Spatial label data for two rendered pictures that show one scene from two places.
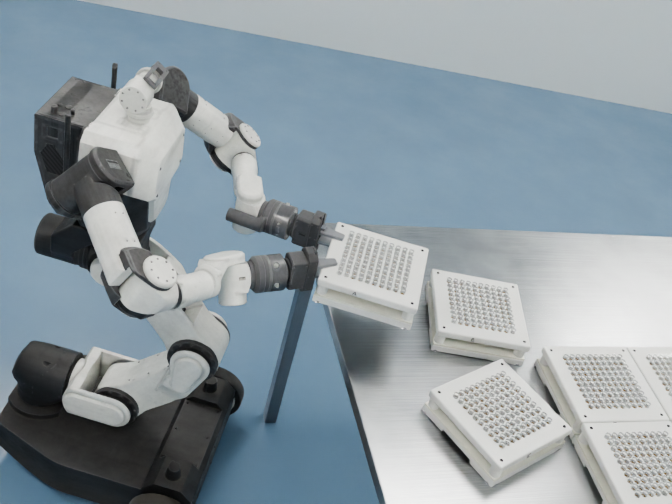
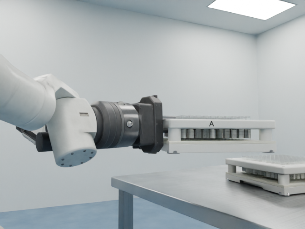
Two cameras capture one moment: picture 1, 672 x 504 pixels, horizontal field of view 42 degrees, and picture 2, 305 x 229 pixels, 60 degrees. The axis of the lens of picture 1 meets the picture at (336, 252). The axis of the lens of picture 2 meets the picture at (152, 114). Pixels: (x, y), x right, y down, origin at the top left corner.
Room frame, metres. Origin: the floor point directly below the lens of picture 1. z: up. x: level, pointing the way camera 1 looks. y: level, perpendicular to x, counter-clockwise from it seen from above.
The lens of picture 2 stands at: (1.06, 0.17, 1.00)
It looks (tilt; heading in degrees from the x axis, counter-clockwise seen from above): 4 degrees up; 348
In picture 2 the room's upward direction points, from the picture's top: straight up
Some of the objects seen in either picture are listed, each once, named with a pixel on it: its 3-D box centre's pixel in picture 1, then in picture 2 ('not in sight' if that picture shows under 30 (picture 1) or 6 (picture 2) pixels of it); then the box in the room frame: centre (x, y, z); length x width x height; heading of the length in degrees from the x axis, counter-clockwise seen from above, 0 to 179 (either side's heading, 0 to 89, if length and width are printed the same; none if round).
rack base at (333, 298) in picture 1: (370, 280); (203, 143); (1.70, -0.10, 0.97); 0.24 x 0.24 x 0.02; 89
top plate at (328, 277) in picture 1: (375, 266); (203, 125); (1.70, -0.10, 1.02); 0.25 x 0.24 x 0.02; 179
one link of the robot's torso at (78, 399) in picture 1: (107, 387); not in sight; (1.72, 0.55, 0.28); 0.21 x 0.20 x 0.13; 89
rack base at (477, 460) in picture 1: (493, 425); not in sight; (1.45, -0.47, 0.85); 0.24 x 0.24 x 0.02; 46
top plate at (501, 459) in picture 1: (500, 412); not in sight; (1.45, -0.47, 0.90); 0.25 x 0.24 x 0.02; 46
